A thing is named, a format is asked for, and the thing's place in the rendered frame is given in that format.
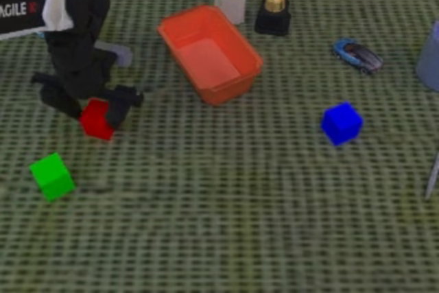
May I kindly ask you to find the blue cube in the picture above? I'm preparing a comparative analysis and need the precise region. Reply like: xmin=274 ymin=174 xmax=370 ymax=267
xmin=320 ymin=101 xmax=364 ymax=146

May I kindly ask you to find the blue toy car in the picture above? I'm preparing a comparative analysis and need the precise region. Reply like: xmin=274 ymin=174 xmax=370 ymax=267
xmin=332 ymin=38 xmax=383 ymax=75

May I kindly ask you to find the gold trophy on black base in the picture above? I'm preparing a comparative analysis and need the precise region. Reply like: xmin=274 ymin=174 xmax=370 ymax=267
xmin=254 ymin=0 xmax=295 ymax=36

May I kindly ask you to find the green cube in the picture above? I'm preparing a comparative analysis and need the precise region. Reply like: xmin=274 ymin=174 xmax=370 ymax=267
xmin=29 ymin=152 xmax=76 ymax=202

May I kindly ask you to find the red cube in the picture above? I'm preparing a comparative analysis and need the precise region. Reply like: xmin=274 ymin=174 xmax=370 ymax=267
xmin=79 ymin=98 xmax=116 ymax=141

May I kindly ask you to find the green woven table mat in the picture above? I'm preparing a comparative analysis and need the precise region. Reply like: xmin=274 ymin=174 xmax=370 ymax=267
xmin=0 ymin=0 xmax=439 ymax=293

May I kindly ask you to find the grey-blue cup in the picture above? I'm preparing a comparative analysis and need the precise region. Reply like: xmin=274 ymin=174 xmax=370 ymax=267
xmin=415 ymin=20 xmax=439 ymax=92

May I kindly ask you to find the grey pointed metal tool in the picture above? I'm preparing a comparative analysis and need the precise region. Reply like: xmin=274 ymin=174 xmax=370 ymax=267
xmin=424 ymin=150 xmax=439 ymax=200

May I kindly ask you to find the orange plastic bin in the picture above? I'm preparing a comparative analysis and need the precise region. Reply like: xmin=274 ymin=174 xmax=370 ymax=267
xmin=156 ymin=4 xmax=264 ymax=106

